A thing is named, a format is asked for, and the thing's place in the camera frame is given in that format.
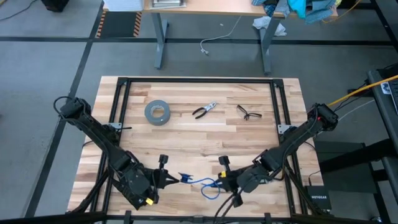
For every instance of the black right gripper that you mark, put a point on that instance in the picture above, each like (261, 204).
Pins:
(235, 181)

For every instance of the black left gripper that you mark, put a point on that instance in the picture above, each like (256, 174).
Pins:
(158, 180)

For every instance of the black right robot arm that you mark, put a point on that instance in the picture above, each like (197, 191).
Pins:
(292, 140)

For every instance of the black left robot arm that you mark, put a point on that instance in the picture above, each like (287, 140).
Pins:
(102, 140)

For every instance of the black table clamp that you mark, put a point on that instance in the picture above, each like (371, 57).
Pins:
(267, 218)
(127, 217)

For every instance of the clear safety glasses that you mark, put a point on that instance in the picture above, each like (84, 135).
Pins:
(246, 117)

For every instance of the silver mounting plate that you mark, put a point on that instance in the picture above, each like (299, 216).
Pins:
(114, 125)
(284, 128)

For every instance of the black mat hazard stripes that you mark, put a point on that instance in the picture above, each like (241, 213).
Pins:
(119, 25)

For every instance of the white cloth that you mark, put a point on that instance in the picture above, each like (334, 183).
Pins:
(259, 22)

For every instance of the wooden desk grey legs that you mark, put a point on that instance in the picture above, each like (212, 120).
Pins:
(217, 7)

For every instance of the stack of books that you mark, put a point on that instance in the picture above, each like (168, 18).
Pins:
(168, 3)

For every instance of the blue plaid shirt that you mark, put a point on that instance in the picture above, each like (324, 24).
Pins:
(267, 7)

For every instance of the teal garment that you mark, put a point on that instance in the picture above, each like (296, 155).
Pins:
(297, 7)

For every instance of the blue denim garment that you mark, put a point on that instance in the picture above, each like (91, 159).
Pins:
(320, 14)

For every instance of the black box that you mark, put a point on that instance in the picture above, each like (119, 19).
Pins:
(54, 4)

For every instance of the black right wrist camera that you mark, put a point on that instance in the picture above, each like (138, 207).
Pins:
(224, 161)

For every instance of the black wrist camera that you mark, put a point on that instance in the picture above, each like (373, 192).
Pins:
(163, 158)
(224, 161)

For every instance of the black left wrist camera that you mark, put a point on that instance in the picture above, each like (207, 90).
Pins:
(163, 158)

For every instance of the grey duct tape roll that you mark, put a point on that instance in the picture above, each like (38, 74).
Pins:
(161, 119)

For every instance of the black Netgear network switch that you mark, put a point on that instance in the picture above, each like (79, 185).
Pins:
(317, 199)

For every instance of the black aluminium table frame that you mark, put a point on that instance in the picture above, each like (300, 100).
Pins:
(199, 80)

